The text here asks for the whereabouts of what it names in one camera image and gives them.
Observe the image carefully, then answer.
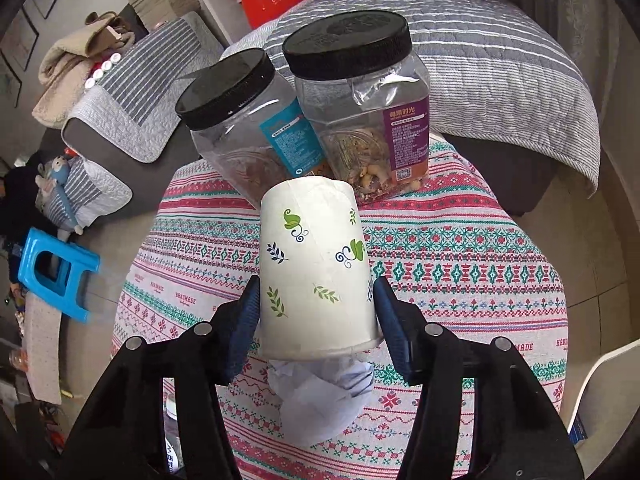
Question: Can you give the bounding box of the beige blanket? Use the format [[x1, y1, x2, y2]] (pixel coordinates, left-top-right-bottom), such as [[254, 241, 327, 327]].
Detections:
[[37, 12, 137, 131]]

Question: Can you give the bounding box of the dark sofa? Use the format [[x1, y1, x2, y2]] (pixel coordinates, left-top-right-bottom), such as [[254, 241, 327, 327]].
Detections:
[[440, 131, 557, 217]]

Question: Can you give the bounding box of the clear jar teal label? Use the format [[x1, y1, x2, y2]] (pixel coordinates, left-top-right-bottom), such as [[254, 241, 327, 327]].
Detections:
[[174, 47, 329, 209]]

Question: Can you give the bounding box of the white plastic bin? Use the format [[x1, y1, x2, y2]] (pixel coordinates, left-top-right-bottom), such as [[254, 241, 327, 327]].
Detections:
[[566, 339, 640, 457]]

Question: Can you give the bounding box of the patterned tablecloth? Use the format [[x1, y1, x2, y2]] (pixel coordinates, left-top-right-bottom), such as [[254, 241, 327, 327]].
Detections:
[[111, 132, 569, 480]]

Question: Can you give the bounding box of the grey striped quilt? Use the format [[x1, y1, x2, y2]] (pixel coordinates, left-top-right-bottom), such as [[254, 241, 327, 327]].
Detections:
[[220, 0, 601, 197]]

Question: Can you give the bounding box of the clear jar purple label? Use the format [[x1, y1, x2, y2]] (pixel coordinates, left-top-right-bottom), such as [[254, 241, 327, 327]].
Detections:
[[281, 9, 432, 204]]

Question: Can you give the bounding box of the blue plush toy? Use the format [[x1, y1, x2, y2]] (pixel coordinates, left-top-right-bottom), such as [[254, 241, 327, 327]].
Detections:
[[34, 154, 87, 237]]

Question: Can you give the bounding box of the embroidered grey curtain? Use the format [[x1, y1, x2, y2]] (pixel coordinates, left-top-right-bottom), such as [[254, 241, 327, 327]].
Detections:
[[520, 0, 640, 111]]

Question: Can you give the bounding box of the grey striped cushion cover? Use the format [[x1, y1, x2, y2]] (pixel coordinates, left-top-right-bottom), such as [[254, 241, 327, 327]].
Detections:
[[61, 12, 224, 164]]

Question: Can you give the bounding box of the crumpled white paper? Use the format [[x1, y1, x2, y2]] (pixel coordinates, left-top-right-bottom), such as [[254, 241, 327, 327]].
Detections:
[[266, 357, 376, 449]]

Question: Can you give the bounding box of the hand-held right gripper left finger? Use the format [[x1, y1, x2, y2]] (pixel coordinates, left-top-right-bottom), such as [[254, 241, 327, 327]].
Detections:
[[55, 275, 262, 480]]

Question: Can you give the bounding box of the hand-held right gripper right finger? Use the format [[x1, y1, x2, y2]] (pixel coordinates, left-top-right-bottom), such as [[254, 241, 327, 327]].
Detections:
[[372, 276, 586, 480]]

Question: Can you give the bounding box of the quilted armrest cover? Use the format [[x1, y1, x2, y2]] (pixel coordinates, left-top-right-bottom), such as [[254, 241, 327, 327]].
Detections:
[[44, 156, 134, 232]]

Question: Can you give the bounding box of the leaf print paper cup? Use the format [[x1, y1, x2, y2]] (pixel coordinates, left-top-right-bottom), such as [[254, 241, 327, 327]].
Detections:
[[259, 177, 385, 362]]

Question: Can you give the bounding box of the blue plastic stool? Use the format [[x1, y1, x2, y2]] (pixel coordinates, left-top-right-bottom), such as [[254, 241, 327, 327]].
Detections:
[[17, 227, 101, 324]]

